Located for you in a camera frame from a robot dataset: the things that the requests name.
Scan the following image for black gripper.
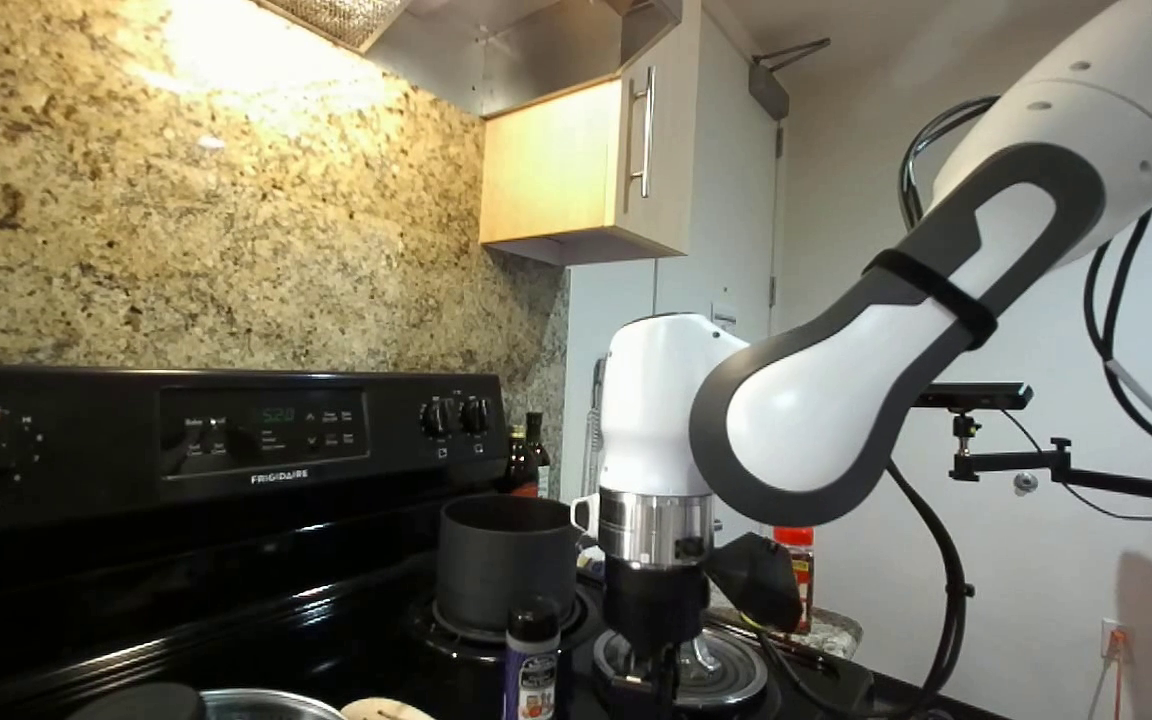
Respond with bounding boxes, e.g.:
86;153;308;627
601;555;718;708

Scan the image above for glass pot lid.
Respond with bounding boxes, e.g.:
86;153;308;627
594;618;776;713

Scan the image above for orange lid chili jar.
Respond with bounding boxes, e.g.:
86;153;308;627
771;523;823;639

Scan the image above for dark grey open pot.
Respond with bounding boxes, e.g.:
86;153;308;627
433;490;587;639

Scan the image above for coil stove burner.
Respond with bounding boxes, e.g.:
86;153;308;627
419;583;604;671

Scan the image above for black pot with lid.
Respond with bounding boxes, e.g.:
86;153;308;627
68;678;347;720

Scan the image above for black electric stove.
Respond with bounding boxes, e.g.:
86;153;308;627
0;361;969;720

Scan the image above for blue label spice bottle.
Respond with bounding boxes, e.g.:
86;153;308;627
499;594;570;720

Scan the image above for dark sauce bottle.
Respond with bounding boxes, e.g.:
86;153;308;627
499;409;555;505

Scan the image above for grey door closer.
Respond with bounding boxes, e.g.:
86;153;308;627
748;35;836;126

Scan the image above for metal range hood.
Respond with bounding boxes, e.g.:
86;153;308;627
252;0;687;121

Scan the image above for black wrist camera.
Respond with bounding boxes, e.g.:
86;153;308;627
708;530;809;635

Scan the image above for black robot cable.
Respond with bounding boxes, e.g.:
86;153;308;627
885;93;1152;720

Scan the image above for black camera stand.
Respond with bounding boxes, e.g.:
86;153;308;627
912;381;1152;508

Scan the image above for light wood wall cabinet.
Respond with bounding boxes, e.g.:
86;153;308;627
475;0;783;262

